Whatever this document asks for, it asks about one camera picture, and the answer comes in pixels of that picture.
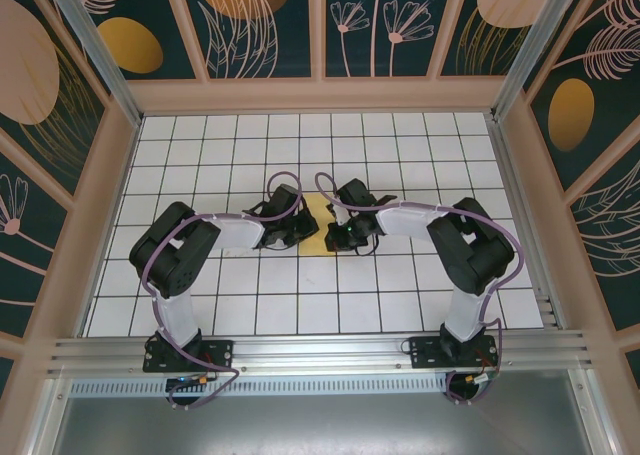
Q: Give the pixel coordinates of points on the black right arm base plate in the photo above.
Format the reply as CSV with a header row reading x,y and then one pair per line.
x,y
425,355

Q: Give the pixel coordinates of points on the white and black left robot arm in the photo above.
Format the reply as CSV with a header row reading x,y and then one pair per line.
x,y
175,315

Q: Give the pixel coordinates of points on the aluminium corner post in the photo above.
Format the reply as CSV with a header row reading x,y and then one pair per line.
x,y
97,50
536,50

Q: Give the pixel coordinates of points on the yellow cloth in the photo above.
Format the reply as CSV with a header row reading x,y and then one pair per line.
x,y
311,249

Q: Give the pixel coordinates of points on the long aluminium base rail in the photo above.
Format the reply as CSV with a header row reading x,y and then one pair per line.
x,y
320,352

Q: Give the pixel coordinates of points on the grey sheet metal panel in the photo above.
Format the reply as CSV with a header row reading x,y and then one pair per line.
x,y
320,425

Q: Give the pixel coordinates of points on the aluminium side rail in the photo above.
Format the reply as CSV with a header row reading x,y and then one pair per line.
x,y
523,225

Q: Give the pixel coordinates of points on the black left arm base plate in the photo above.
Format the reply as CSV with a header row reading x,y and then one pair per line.
x,y
220,355

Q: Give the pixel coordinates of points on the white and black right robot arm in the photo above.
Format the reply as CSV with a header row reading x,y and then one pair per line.
x,y
470,305

